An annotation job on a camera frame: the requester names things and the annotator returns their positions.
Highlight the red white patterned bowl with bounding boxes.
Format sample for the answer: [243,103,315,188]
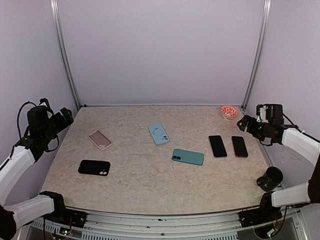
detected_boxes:
[220,105,239,120]

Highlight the black phone case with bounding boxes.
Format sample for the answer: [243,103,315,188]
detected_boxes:
[77,159,111,177]

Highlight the left aluminium frame post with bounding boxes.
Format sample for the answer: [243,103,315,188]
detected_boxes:
[49,0,81,111]

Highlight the aluminium frame post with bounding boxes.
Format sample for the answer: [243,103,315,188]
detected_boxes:
[49,0,81,111]
[241,0,272,111]

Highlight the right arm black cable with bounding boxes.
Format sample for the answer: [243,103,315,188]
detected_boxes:
[258,112,301,147]

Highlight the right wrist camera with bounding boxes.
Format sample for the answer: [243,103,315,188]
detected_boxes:
[256,104,268,123]

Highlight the pink clear phone case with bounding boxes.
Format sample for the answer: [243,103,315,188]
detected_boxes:
[88,130,113,151]

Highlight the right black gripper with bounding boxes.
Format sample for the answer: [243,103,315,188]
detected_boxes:
[238,114,273,141]

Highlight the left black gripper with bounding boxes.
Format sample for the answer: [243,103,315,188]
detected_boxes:
[41,107,73,143]

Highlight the black phone red edge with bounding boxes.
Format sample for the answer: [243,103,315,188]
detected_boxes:
[231,136,249,158]

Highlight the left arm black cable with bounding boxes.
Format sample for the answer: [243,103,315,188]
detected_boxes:
[16,101,60,153]

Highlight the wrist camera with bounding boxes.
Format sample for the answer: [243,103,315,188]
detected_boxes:
[39,98,50,107]
[256,104,268,123]

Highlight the black phone silver edge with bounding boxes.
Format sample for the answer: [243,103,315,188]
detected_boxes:
[208,135,228,158]

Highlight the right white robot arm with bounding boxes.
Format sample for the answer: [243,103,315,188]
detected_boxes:
[237,114,320,222]

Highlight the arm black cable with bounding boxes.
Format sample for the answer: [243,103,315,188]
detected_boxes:
[16,101,60,153]
[258,112,301,147]

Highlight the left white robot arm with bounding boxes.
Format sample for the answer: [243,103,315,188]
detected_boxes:
[0,105,74,239]

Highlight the front aluminium rail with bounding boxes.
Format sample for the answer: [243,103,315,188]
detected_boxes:
[26,209,309,240]

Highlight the light blue phone case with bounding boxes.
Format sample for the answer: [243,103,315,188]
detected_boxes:
[148,123,170,146]

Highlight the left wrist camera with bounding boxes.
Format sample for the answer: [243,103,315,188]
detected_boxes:
[39,98,50,107]

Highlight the dark green mug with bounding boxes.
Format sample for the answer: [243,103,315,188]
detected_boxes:
[256,166,284,192]

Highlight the right aluminium frame post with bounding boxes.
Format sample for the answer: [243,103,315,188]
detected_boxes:
[241,0,272,111]

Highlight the teal green phone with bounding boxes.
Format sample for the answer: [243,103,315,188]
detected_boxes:
[171,148,204,166]

